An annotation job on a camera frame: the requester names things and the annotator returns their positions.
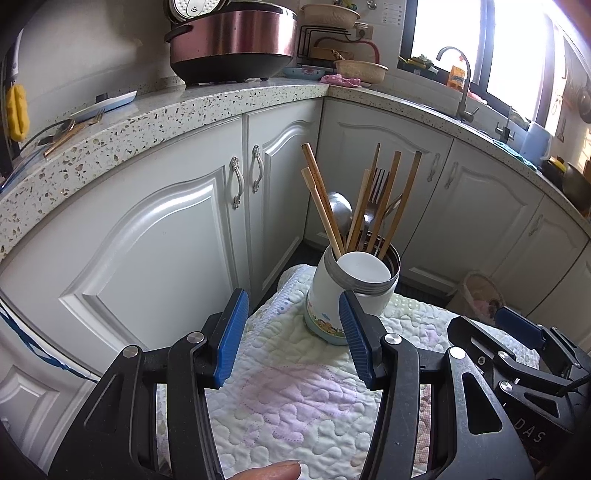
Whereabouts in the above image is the white steel utensil cup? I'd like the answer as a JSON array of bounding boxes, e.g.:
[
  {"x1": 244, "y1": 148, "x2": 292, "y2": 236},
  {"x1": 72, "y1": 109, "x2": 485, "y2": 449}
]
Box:
[{"x1": 303, "y1": 232, "x2": 403, "y2": 347}]

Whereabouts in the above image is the white ceramic spoon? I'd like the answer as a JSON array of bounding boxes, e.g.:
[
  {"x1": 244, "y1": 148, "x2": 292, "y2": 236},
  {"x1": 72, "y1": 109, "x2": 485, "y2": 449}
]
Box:
[{"x1": 337, "y1": 251, "x2": 391, "y2": 284}]

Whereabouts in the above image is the silver metal fork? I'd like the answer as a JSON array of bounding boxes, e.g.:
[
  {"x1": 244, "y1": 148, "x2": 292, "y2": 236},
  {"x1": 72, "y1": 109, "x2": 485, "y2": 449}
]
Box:
[{"x1": 358, "y1": 168, "x2": 390, "y2": 250}]

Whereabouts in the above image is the brown wooden chopstick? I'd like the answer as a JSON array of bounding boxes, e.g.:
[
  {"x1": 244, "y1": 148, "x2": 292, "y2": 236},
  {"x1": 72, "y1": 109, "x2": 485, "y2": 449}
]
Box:
[{"x1": 301, "y1": 167, "x2": 342, "y2": 259}]

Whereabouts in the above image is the chrome kitchen faucet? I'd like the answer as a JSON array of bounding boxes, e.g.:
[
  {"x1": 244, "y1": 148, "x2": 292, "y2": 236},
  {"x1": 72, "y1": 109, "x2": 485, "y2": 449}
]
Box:
[{"x1": 436, "y1": 46, "x2": 479, "y2": 123}]

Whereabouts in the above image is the person's left hand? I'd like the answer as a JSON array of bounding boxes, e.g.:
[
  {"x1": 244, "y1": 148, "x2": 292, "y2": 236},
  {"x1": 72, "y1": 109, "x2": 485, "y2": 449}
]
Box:
[{"x1": 230, "y1": 460, "x2": 301, "y2": 480}]

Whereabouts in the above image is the beige waste basket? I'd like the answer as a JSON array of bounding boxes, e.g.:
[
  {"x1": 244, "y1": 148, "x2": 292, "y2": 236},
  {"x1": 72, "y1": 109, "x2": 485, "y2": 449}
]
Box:
[{"x1": 446, "y1": 271, "x2": 506, "y2": 325}]

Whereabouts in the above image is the quilted patchwork cloth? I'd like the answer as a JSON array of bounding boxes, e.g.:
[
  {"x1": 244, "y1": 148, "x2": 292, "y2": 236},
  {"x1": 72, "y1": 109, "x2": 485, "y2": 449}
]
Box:
[{"x1": 154, "y1": 263, "x2": 541, "y2": 480}]

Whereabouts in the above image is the light bamboo chopstick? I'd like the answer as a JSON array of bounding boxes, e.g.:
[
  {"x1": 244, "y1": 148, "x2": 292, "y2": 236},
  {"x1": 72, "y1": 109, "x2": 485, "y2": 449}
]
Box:
[{"x1": 378, "y1": 151, "x2": 422, "y2": 260}]

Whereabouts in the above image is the metal spoon on cloth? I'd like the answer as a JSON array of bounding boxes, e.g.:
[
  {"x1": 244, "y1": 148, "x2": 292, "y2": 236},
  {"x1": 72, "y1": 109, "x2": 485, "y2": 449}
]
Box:
[{"x1": 328, "y1": 192, "x2": 353, "y2": 238}]

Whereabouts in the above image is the light blue kettle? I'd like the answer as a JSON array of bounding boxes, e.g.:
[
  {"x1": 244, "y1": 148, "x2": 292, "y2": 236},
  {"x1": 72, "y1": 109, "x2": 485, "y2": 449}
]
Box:
[{"x1": 520, "y1": 122, "x2": 552, "y2": 168}]

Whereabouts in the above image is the pink cloth on counter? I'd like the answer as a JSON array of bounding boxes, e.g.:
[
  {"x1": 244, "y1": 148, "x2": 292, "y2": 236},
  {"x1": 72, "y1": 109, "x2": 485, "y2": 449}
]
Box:
[{"x1": 320, "y1": 74, "x2": 362, "y2": 88}]

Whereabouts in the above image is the beige bowl on rack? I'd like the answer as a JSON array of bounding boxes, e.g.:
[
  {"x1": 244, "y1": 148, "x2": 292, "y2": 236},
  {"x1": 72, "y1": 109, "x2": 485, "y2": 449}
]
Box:
[{"x1": 335, "y1": 60, "x2": 389, "y2": 85}]

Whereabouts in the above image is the blue floral plate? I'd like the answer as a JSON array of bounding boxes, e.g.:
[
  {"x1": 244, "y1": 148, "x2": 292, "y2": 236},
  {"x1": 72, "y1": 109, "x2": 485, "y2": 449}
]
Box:
[{"x1": 283, "y1": 67, "x2": 327, "y2": 81}]

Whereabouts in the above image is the pink rice cooker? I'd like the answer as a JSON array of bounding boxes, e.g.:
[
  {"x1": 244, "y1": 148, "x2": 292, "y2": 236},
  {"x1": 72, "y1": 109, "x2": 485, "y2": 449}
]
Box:
[{"x1": 165, "y1": 1, "x2": 297, "y2": 85}]

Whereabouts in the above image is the black dish rack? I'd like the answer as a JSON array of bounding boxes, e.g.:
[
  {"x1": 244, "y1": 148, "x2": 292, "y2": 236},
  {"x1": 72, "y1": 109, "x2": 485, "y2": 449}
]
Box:
[{"x1": 295, "y1": 25, "x2": 381, "y2": 69}]

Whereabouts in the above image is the yellow hanging cloth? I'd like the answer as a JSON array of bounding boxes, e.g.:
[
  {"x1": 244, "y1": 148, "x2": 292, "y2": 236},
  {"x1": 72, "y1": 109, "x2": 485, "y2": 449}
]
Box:
[{"x1": 6, "y1": 84, "x2": 30, "y2": 142}]

